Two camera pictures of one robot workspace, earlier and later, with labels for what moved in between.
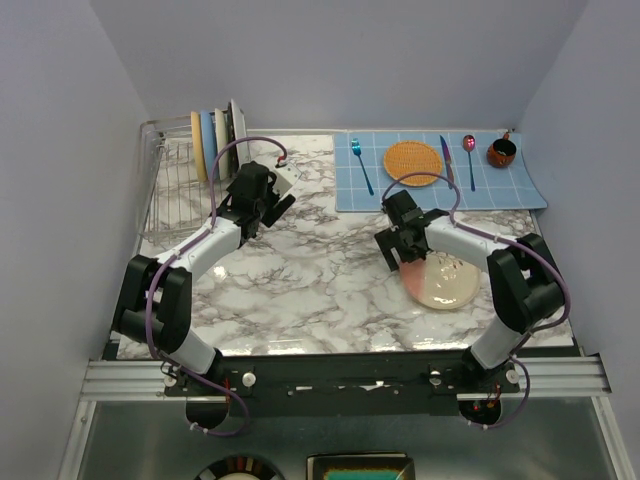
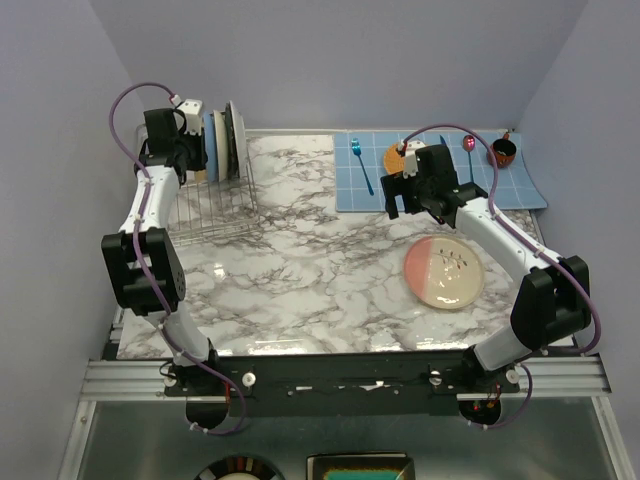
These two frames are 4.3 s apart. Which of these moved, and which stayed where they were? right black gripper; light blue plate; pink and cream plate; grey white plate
Moved: right black gripper
Stayed: grey white plate; light blue plate; pink and cream plate
